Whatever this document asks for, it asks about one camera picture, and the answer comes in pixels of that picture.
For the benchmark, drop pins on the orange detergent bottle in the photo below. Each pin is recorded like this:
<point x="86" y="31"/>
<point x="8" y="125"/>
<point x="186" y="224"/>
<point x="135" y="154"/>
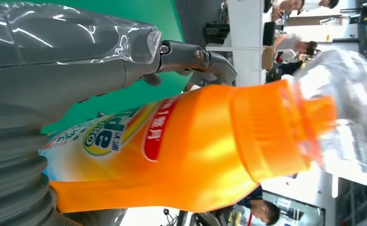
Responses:
<point x="202" y="140"/>

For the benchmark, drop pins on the person in white top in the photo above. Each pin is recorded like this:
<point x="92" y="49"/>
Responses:
<point x="292" y="43"/>

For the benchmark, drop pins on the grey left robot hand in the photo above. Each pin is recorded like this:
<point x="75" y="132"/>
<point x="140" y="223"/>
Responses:
<point x="61" y="71"/>

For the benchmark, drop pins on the person at far desk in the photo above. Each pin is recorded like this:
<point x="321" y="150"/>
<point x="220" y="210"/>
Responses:
<point x="295" y="4"/>

